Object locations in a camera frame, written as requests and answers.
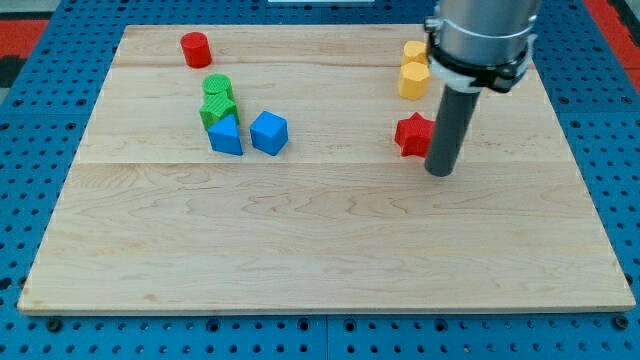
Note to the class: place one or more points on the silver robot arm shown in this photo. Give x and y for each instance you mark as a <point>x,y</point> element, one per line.
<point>476,44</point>

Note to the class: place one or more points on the wooden board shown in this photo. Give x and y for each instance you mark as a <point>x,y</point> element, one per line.
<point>152,221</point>

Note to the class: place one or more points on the blue cube block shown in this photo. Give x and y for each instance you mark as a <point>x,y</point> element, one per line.
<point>269,133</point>

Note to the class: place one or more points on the red star block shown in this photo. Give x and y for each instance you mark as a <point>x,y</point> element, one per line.
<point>413,135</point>

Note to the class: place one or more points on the blue triangle block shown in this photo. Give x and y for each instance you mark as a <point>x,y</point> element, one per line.
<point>224,136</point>

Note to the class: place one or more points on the green star block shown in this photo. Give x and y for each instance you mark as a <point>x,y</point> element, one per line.
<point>217,107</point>

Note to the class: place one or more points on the yellow hexagon block front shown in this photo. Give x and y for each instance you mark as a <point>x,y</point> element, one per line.
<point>413,80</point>

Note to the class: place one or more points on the green cylinder block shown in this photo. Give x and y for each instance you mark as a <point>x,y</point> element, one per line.
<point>217,83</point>

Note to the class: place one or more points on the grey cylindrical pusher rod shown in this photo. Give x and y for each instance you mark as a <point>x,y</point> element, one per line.
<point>454,115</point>

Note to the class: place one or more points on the yellow pentagon block rear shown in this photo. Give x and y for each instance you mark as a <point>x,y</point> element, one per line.
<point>415,51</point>

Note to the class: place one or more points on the red cylinder block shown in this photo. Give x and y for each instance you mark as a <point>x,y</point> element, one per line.
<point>196,50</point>

